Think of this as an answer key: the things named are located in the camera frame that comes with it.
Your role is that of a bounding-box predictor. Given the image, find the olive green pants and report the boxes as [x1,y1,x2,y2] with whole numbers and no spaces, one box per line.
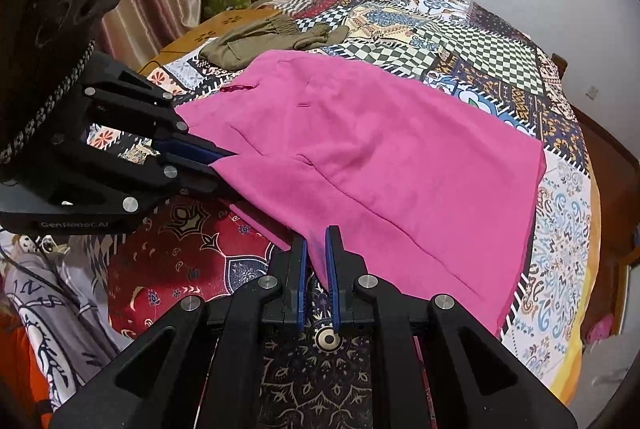
[200,14,349,71]

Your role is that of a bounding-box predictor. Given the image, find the wooden bed post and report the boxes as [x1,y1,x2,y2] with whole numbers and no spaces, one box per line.
[551,53,568,79]

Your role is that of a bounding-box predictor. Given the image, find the wooden lap desk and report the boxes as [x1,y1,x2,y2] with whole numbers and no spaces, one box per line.
[138,8,280,76]

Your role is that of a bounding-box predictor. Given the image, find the patchwork patterned bedspread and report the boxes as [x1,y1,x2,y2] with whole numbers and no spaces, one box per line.
[86,0,599,428]

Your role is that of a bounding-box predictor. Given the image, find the pink slipper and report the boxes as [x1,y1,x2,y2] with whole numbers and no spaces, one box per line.
[586,313,614,345]

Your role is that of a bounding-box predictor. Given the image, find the white wall socket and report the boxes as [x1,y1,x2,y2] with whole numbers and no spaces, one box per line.
[586,87,599,100]

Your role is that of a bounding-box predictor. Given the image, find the pink pants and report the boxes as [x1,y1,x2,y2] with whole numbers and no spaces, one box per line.
[178,51,546,333]

